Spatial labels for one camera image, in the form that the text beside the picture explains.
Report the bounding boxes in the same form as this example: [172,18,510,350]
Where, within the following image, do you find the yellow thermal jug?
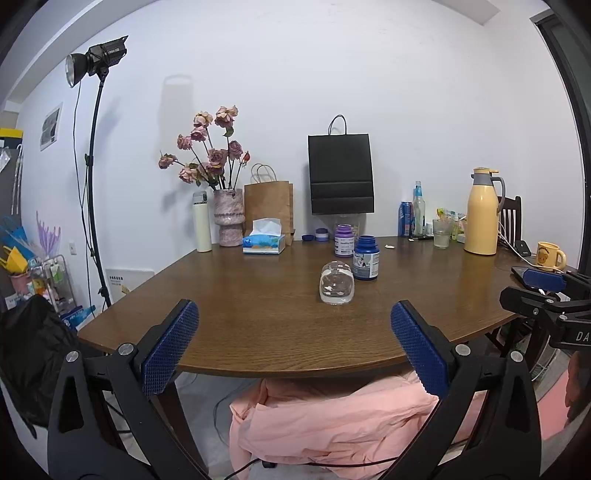
[464,168,506,256]

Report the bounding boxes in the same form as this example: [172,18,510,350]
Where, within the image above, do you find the dried pink roses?
[159,105,251,191]

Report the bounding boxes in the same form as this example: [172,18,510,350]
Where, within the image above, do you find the blue drink can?
[398,200,414,238]

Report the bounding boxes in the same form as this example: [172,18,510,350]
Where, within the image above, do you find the metal storage cart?
[28,254,80,319]

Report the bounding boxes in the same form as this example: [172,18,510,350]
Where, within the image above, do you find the wall poster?
[40,102,64,151]

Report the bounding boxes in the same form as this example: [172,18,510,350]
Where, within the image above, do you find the person's right forearm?
[567,353,591,418]

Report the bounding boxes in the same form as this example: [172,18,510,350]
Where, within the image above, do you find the black studio light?
[65,35,129,88]

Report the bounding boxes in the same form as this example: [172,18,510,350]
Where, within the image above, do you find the blue tissue box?
[242,218,286,255]

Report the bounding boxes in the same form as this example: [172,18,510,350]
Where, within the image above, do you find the purple plastic decoration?
[36,211,62,259]

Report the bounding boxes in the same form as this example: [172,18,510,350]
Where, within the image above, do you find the blue supplement bottle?
[353,235,380,280]

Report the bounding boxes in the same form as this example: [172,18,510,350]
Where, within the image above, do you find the white thermos bottle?
[192,191,213,253]

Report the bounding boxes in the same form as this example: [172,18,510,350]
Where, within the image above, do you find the clear glass bottle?
[412,181,426,237]

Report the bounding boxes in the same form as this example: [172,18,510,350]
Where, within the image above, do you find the black paper bag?
[308,115,375,216]

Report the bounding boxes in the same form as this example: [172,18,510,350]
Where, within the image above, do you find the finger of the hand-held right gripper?
[499,286,591,326]
[523,269,591,302]

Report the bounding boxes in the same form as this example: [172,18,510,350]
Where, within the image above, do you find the white board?
[105,268,155,302]

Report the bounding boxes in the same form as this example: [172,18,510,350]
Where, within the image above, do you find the clear drinking glass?
[433,219,452,250]

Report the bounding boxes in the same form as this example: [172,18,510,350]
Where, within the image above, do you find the dark wooden chair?
[497,196,523,253]

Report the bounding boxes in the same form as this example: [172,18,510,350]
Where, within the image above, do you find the purple supplement bottle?
[334,224,357,258]

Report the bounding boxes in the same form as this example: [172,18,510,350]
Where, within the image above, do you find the white charging cable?
[498,225,537,265]

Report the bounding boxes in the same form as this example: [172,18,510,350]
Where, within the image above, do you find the pink marbled vase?
[213,188,245,247]

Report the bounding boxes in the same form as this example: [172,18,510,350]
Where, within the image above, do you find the black floor cable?
[222,455,416,480]

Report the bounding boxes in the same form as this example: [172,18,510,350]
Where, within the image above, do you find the yellow cartoon mug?
[536,241,567,271]

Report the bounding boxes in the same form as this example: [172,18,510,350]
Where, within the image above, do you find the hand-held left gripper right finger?
[383,300,542,480]

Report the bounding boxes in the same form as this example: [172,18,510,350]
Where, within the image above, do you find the brown paper bag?
[244,163,294,246]

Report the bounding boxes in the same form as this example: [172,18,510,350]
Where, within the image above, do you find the clear plastic cup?
[318,261,355,306]

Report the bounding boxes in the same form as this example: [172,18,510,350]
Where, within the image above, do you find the pink cloth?
[229,374,490,480]

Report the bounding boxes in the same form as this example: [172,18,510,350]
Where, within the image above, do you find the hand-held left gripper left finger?
[47,299,208,480]

